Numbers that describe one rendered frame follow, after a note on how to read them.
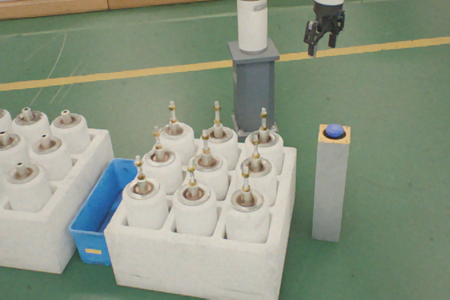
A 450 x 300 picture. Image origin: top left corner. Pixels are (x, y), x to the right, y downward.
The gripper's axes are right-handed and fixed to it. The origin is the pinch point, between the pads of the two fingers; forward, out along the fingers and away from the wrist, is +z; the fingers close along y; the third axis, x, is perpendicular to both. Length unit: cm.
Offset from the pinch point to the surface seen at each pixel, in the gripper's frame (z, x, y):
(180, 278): 34, -10, -61
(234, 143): 16.0, 1.0, -32.4
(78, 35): 47, 152, 7
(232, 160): 20.6, 0.6, -33.4
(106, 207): 40, 27, -57
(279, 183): 21.1, -13.5, -31.2
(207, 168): 14.6, -2.9, -45.4
